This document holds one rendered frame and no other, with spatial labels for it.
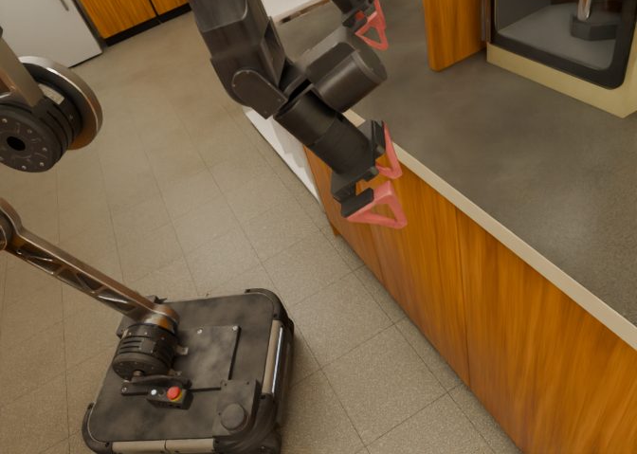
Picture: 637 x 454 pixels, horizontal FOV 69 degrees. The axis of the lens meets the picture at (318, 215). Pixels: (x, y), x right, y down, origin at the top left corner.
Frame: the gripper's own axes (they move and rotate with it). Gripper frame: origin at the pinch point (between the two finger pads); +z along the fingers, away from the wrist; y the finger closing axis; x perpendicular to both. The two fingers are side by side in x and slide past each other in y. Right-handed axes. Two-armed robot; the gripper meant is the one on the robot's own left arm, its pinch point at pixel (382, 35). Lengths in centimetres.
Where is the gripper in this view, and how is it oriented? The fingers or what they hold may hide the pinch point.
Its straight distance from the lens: 104.3
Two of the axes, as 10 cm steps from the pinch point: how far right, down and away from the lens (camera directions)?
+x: -7.1, 4.7, 5.2
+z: 7.0, 5.4, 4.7
